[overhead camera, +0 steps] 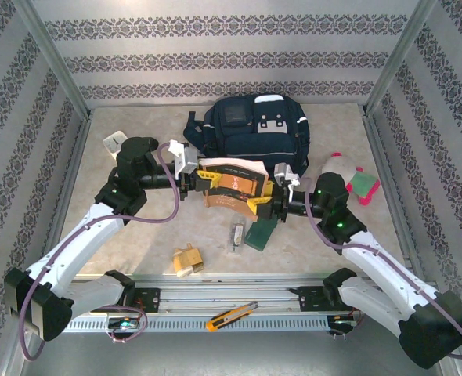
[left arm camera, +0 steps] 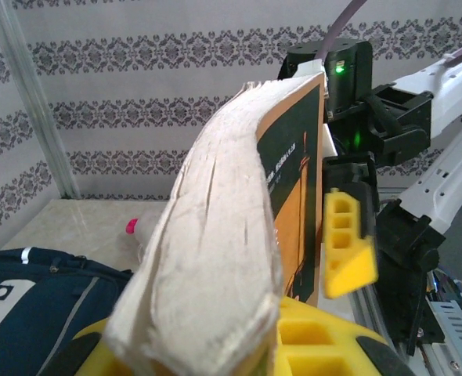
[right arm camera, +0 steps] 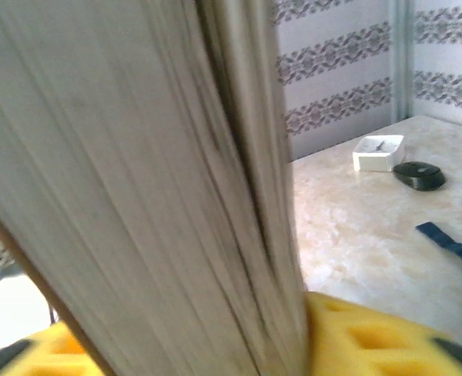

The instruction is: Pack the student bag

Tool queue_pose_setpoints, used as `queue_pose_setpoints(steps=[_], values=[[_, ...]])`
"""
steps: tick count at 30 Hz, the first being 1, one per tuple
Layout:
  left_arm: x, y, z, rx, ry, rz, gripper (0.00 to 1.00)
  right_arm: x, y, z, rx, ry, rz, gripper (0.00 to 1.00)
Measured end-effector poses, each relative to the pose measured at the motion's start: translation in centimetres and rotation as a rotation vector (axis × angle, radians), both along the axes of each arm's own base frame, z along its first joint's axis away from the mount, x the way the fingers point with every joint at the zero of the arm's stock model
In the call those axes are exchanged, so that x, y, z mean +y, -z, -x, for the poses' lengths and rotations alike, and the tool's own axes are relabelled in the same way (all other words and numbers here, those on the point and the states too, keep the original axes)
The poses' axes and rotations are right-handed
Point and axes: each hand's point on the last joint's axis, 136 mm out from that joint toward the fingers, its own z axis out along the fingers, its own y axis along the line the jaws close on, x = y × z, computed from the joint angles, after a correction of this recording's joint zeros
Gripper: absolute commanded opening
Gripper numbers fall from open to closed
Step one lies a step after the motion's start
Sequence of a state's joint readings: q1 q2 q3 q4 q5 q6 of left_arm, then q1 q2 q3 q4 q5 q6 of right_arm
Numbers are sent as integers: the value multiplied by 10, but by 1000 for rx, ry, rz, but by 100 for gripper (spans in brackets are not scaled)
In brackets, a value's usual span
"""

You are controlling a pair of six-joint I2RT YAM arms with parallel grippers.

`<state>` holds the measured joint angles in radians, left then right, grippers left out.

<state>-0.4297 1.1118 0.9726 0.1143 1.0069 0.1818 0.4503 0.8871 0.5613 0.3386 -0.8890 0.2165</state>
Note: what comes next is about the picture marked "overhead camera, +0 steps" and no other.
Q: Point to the aluminium frame post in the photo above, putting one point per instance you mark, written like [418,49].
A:
[403,51]
[49,51]

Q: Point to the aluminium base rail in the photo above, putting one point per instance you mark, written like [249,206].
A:
[223,291]

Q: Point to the dark green pencil case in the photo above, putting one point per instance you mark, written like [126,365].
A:
[260,235]

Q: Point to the white square alarm clock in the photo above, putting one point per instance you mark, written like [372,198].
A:
[112,142]

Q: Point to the small circuit board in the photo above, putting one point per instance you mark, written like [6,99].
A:
[123,324]
[342,323]

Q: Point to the aluminium side rail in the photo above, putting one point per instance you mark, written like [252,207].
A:
[73,164]
[375,137]

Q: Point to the white pink green plush toy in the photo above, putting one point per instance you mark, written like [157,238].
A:
[338,166]

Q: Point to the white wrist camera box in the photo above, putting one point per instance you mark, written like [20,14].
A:
[184,156]
[286,174]

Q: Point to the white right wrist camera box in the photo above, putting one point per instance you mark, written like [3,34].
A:
[286,174]

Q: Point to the tan wooden box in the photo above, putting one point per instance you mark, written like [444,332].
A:
[188,260]

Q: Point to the navy blue student backpack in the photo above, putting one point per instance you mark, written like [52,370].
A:
[254,141]

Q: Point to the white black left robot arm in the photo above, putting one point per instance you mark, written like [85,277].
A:
[78,243]

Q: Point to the orange utility knife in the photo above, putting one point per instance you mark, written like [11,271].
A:
[225,319]

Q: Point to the orange brown book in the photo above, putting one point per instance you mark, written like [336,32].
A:
[239,184]

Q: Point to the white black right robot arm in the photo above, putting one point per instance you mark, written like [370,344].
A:
[372,258]

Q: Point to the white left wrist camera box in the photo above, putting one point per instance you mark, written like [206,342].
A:
[184,156]

